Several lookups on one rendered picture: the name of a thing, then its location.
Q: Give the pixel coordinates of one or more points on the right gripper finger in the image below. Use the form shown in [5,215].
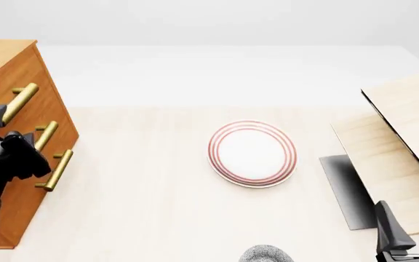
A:
[391,234]

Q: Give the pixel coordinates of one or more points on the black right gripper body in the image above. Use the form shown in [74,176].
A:
[413,258]

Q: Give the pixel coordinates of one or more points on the pale wooden board black edge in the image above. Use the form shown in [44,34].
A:
[413,109]

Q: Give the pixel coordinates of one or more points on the grey speckled round object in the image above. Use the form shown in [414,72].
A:
[266,255]

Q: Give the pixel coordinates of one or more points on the white plate with red rings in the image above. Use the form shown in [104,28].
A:
[253,155]

